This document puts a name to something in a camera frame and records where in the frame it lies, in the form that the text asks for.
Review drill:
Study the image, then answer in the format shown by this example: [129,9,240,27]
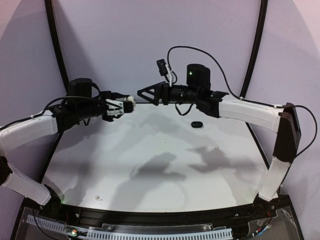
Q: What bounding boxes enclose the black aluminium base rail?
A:
[22,197,293,233]

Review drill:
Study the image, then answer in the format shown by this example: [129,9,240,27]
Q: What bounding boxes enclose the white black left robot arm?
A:
[0,78,136,206]

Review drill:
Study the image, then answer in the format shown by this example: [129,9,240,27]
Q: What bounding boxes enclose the white slotted cable duct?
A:
[24,214,234,240]

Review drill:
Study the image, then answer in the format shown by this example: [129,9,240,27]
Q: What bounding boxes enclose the white earbud near front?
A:
[94,195,103,201]

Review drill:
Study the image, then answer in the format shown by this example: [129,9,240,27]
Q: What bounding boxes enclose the black camera cable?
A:
[0,96,111,131]
[166,46,315,158]

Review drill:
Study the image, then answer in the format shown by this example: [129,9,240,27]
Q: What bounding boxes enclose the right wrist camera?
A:
[156,59,178,87]

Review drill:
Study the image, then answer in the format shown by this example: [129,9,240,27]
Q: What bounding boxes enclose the black earbud charging case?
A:
[190,121,204,129]

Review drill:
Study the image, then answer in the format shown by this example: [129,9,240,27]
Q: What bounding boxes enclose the black left camera cable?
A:
[0,96,111,131]

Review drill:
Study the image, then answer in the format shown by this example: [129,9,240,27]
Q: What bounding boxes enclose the black frame post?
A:
[239,0,269,98]
[44,0,69,90]

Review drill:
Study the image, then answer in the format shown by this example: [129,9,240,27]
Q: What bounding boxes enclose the small green circuit board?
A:
[64,225,82,237]

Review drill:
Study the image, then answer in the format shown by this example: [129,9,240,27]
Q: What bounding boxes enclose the black left frame post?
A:
[44,0,69,90]

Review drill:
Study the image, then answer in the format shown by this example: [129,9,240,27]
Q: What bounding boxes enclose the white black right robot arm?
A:
[137,63,301,202]

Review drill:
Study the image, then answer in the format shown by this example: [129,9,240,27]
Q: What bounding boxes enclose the black right camera cable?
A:
[166,46,315,158]

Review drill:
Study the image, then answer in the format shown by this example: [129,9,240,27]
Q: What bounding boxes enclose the black right frame post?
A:
[239,0,269,98]

